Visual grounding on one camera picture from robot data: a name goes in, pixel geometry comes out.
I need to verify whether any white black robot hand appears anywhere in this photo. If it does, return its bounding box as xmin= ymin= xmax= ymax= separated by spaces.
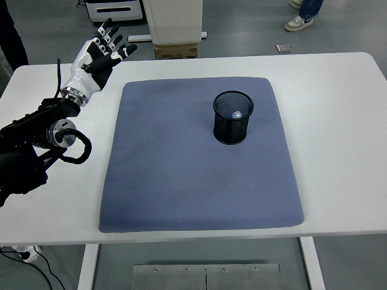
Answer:
xmin=63 ymin=17 xmax=138 ymax=97

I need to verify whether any black mesh pen holder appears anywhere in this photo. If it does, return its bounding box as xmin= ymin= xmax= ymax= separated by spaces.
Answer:
xmin=212 ymin=90 xmax=255 ymax=146

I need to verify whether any person in dark trousers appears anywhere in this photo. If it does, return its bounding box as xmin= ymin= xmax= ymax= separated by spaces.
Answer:
xmin=0 ymin=0 xmax=30 ymax=72

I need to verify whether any brown cardboard box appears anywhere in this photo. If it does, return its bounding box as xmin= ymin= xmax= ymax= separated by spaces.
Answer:
xmin=154 ymin=43 xmax=200 ymax=60

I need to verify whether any blue-grey textured mat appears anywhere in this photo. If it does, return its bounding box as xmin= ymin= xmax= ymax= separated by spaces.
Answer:
xmin=98 ymin=77 xmax=305 ymax=234

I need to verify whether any white power strip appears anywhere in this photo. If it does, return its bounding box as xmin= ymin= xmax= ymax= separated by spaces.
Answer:
xmin=11 ymin=244 xmax=42 ymax=263

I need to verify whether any white table leg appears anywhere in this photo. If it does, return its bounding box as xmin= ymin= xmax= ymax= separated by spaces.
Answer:
xmin=77 ymin=243 xmax=100 ymax=290
xmin=299 ymin=237 xmax=327 ymax=290

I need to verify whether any grey metal plate with screws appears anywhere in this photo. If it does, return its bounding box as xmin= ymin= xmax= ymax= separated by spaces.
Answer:
xmin=132 ymin=263 xmax=281 ymax=290

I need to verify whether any person in blue jeans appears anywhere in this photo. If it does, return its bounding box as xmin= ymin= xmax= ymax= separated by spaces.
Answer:
xmin=284 ymin=0 xmax=324 ymax=33

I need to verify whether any white pedestal cabinet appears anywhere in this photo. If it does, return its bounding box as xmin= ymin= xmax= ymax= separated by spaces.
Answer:
xmin=128 ymin=0 xmax=209 ymax=45

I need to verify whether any black floor cable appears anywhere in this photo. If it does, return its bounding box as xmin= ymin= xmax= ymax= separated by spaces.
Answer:
xmin=0 ymin=246 xmax=66 ymax=290

